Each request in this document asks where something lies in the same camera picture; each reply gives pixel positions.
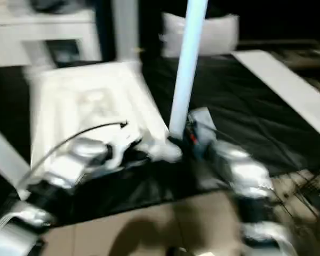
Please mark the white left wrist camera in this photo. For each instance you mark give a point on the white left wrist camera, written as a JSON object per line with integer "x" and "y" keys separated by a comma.
{"x": 125, "y": 144}

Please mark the black table mat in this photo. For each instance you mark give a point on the black table mat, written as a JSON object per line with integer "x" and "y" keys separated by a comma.
{"x": 245, "y": 106}

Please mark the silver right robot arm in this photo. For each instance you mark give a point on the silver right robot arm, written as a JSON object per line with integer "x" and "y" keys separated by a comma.
{"x": 245, "y": 186}

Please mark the white plastic table top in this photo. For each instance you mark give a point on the white plastic table top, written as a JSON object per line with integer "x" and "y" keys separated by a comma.
{"x": 90, "y": 106}

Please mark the white glass-door cabinet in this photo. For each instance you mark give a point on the white glass-door cabinet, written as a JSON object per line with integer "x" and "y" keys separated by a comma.
{"x": 42, "y": 34}

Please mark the white flat board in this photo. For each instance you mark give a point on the white flat board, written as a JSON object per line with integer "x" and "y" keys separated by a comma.
{"x": 288, "y": 85}

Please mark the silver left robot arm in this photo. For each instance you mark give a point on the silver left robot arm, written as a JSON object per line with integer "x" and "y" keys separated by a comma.
{"x": 48, "y": 192}

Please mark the grey cushion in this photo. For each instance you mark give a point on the grey cushion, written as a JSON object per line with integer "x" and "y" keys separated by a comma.
{"x": 218, "y": 34}

